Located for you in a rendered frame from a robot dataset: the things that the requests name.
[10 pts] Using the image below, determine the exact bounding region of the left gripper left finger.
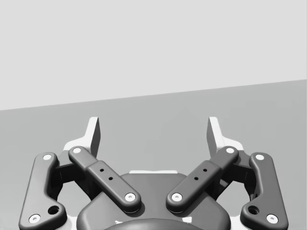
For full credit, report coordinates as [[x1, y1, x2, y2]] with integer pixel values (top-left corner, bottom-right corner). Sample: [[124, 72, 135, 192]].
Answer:
[[18, 116, 142, 230]]

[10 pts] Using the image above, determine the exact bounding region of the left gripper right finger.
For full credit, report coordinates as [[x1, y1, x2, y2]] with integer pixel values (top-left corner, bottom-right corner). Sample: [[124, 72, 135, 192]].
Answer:
[[165, 116, 289, 230]]

